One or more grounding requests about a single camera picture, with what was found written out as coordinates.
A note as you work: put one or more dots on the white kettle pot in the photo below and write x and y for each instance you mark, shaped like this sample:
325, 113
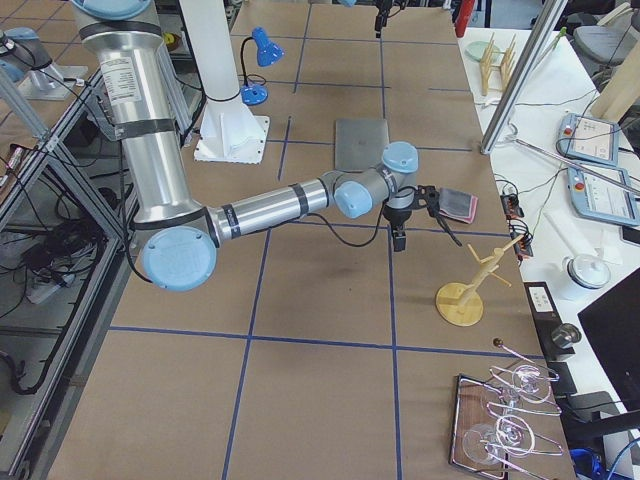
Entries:
582, 274

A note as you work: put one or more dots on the wine glass rack tray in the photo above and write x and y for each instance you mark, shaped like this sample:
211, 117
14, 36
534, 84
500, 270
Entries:
492, 419

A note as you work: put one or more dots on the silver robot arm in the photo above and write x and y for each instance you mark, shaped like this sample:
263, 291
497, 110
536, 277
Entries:
184, 235
351, 3

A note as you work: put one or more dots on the light green plate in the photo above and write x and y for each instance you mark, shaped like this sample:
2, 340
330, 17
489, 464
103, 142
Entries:
476, 51

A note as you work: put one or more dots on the aluminium frame post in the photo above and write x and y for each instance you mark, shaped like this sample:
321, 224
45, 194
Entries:
531, 53

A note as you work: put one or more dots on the silver laptop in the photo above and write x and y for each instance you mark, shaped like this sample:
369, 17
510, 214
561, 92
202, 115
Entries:
359, 143

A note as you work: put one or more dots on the upper teach pendant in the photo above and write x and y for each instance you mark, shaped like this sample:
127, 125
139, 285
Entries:
588, 139

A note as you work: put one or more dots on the orange circuit board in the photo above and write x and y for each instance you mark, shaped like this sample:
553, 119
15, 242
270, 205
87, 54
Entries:
511, 206

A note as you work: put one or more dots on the grey folded cloth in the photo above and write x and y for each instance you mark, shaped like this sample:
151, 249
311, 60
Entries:
457, 205

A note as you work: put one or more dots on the teach pendant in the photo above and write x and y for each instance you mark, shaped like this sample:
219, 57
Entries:
602, 193
588, 139

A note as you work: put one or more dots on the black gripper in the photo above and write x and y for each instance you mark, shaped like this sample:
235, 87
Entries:
398, 216
381, 11

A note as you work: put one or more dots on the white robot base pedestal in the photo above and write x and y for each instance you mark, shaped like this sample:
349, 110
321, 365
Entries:
229, 131

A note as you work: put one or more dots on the wooden dish rack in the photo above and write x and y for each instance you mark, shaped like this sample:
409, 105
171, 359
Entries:
495, 61

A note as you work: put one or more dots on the blue desk lamp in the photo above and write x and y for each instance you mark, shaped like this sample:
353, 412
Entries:
268, 53

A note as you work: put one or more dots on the black monitor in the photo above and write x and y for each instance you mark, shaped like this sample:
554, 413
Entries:
611, 325

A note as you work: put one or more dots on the wooden mug tree stand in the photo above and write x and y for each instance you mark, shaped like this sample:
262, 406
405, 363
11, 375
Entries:
460, 304

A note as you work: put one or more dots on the lower teach pendant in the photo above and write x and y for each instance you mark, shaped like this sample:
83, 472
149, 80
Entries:
602, 193

